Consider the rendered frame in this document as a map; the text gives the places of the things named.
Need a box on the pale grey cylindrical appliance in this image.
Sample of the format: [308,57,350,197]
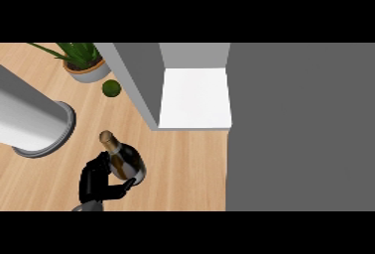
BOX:
[0,64,79,159]

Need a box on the green lime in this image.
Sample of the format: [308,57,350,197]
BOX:
[101,79,123,98]

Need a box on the potted green plant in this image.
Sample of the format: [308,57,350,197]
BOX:
[27,43,113,84]

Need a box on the grey cabinet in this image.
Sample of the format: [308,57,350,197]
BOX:
[93,43,234,132]

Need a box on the dark wine bottle gold foil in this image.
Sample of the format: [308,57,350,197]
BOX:
[98,129,148,187]

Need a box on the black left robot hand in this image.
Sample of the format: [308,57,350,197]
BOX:
[79,151,138,204]

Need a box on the dark grey cabinet door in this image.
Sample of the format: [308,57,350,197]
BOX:
[225,43,375,212]

